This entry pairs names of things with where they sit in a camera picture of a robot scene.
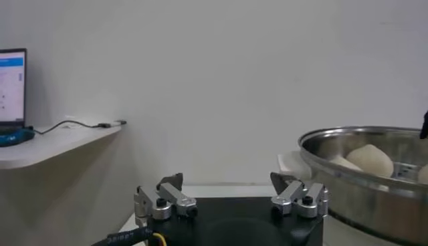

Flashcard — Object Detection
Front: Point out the black USB cable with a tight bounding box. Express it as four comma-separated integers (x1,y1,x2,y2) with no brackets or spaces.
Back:
33,119,113,135

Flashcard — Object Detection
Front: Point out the laptop screen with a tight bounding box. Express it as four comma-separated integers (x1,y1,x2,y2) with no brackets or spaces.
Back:
0,47,27,130

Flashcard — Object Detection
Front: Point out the white side table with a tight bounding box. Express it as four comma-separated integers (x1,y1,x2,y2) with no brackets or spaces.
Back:
0,122,128,170

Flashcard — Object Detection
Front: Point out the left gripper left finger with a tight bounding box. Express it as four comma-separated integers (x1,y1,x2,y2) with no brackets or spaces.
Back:
133,172,199,221

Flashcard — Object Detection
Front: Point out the blue computer mouse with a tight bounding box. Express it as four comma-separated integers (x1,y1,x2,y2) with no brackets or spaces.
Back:
0,128,36,148

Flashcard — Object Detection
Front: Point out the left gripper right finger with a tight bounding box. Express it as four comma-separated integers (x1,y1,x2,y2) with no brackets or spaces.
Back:
269,172,329,219

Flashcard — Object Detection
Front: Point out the black sleeved wrist cable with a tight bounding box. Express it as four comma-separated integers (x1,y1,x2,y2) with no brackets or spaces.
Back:
90,226,153,246

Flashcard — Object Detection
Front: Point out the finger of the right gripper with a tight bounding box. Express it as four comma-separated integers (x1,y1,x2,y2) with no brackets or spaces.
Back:
419,110,428,140

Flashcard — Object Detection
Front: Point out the yellow wire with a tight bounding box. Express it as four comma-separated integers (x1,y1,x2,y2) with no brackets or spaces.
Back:
152,232,168,246

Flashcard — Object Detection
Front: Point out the stainless steel steamer basket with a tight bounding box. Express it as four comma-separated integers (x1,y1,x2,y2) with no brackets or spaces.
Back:
297,126,428,246

